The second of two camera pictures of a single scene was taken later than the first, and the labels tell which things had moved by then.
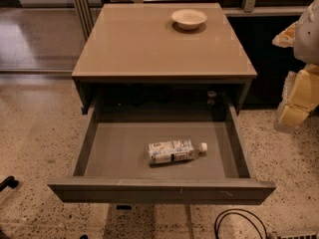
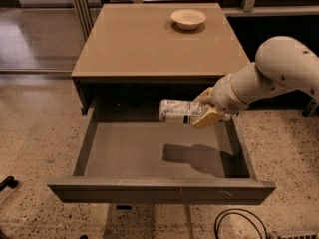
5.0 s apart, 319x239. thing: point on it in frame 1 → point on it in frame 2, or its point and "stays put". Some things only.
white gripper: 308,39 → 223,97
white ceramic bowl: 188,19 stays put
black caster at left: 9,181 stays put
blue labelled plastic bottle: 176,150 → 182,112
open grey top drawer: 113,165 stays put
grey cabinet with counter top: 136,53 stays put
